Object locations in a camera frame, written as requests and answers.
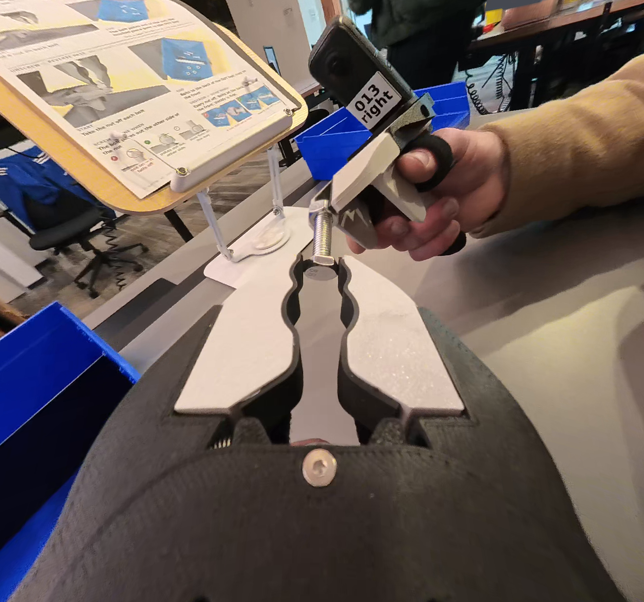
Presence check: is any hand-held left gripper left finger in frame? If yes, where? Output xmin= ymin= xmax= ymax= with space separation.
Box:
xmin=173 ymin=254 xmax=304 ymax=445

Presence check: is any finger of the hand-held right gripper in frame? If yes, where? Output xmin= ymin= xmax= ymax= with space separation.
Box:
xmin=346 ymin=204 xmax=379 ymax=252
xmin=309 ymin=133 xmax=401 ymax=214

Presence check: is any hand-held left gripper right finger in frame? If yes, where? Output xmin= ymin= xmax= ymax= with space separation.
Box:
xmin=337 ymin=256 xmax=466 ymax=445

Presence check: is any steel hex bolt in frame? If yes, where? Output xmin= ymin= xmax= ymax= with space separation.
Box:
xmin=303 ymin=210 xmax=339 ymax=282

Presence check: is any long blue plastic bin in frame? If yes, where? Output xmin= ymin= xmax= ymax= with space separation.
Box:
xmin=294 ymin=81 xmax=471 ymax=181
xmin=0 ymin=303 xmax=141 ymax=550

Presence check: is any person's right forearm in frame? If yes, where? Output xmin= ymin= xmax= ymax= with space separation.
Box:
xmin=470 ymin=56 xmax=644 ymax=239

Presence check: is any grey desk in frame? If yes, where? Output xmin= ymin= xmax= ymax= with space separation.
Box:
xmin=83 ymin=109 xmax=644 ymax=602

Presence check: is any person's right hand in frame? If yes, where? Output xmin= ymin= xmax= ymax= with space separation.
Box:
xmin=346 ymin=128 xmax=507 ymax=262

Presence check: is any clear sign stand white base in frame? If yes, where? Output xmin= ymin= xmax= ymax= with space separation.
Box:
xmin=195 ymin=147 xmax=317 ymax=289

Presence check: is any pink mannequin head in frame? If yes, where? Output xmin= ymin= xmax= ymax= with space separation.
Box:
xmin=503 ymin=0 xmax=561 ymax=30

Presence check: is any wooden work table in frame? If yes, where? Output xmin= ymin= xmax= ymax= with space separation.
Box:
xmin=470 ymin=0 xmax=644 ymax=110

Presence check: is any black office chair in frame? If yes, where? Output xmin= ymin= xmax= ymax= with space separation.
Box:
xmin=28 ymin=195 xmax=150 ymax=299

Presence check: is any printed instruction sign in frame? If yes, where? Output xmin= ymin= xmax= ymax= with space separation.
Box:
xmin=0 ymin=0 xmax=295 ymax=200

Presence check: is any blue striped jacket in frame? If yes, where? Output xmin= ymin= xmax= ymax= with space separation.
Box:
xmin=0 ymin=152 xmax=117 ymax=234

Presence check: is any black coiled cable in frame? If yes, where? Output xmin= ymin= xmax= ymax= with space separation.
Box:
xmin=103 ymin=222 xmax=130 ymax=291
xmin=464 ymin=66 xmax=493 ymax=116

